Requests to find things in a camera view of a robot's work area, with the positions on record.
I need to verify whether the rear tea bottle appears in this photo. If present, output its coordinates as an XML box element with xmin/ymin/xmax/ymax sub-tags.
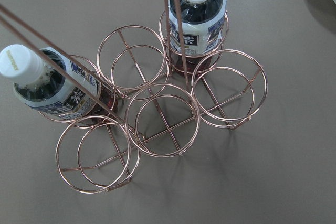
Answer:
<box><xmin>179</xmin><ymin>0</ymin><xmax>227</xmax><ymax>73</ymax></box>

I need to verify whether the tea bottle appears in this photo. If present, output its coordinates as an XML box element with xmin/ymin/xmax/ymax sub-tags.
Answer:
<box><xmin>1</xmin><ymin>44</ymin><xmax>118</xmax><ymax>126</ymax></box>
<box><xmin>179</xmin><ymin>0</ymin><xmax>227</xmax><ymax>73</ymax></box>

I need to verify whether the front tea bottle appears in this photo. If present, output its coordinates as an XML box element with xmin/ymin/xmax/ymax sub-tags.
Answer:
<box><xmin>1</xmin><ymin>44</ymin><xmax>118</xmax><ymax>126</ymax></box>

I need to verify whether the copper wire bottle rack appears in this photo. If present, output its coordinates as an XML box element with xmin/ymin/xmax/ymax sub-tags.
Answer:
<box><xmin>1</xmin><ymin>0</ymin><xmax>268</xmax><ymax>194</ymax></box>

